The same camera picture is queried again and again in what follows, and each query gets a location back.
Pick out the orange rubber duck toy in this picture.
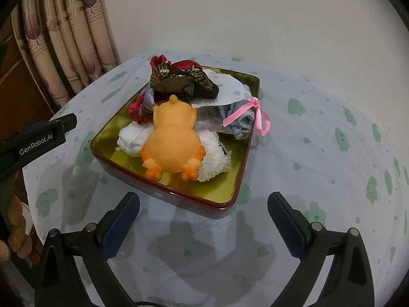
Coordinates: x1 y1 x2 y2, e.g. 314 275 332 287
140 95 206 182

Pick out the person's left hand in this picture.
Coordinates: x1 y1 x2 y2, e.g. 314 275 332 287
0 170 33 263

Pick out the blue towel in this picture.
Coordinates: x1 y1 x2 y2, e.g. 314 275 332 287
216 85 255 139

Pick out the white knitted sock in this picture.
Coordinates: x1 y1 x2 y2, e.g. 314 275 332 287
116 121 155 157

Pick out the red and gold tin box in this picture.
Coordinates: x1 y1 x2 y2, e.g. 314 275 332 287
91 56 260 215

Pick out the red and black fabric scrunchie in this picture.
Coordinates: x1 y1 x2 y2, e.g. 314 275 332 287
128 55 219 125

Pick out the white floral drawstring pouch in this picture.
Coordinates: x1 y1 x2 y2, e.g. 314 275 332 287
191 69 271 139

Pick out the white and yellow plush toy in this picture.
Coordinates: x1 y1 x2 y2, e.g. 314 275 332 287
198 130 232 182

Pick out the beige patterned curtain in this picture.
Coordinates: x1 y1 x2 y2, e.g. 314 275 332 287
10 0 117 108

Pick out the green and white tissue pack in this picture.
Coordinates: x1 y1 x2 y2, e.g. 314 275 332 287
195 106 224 132

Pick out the cloud-print tablecloth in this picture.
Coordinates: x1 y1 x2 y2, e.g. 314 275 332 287
23 51 408 306

